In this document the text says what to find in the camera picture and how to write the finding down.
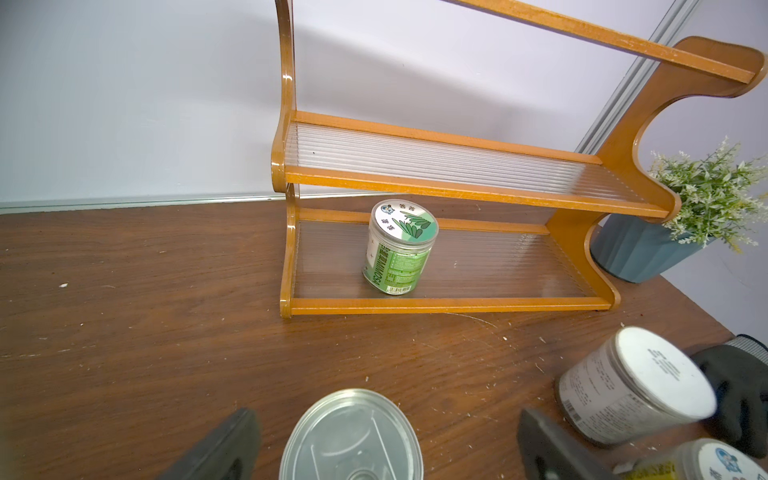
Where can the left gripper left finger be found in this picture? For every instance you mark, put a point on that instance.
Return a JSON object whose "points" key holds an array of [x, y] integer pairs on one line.
{"points": [[229, 451]]}

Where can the watermelon seed can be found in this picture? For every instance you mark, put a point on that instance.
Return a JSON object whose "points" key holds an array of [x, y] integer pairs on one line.
{"points": [[353, 434]]}

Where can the wooden three-tier shelf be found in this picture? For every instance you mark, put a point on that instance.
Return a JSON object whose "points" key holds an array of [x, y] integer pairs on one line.
{"points": [[515, 221]]}

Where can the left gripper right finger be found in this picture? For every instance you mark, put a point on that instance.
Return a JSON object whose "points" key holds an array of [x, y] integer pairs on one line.
{"points": [[549, 452]]}

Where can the white black seed can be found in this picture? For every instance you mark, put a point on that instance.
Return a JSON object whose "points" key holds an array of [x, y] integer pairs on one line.
{"points": [[636, 384]]}

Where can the green seed can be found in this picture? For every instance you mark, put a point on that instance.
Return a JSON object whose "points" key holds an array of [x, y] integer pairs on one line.
{"points": [[401, 236]]}

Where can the yellow green lidded seed jar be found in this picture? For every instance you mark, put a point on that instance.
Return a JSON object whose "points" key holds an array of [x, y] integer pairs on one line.
{"points": [[703, 459]]}

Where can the potted green plant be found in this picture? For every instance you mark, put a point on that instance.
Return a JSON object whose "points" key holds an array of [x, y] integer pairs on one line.
{"points": [[716, 205]]}

